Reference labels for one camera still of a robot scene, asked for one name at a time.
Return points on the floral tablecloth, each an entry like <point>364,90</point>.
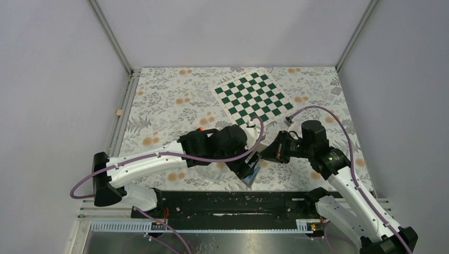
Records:
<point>169,102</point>

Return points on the green white chessboard mat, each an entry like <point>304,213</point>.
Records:
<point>253,93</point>

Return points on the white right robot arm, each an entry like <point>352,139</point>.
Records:
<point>367,224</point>

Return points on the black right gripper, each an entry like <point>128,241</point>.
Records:
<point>277,151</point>

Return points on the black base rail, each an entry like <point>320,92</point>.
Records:
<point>201,210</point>

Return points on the grey leather card holder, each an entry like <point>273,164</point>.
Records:
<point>256,168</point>

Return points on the clear plastic tray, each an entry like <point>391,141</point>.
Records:
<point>213,172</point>

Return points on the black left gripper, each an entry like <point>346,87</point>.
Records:
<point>241,168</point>

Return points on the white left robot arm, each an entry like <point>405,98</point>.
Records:
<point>115,182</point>

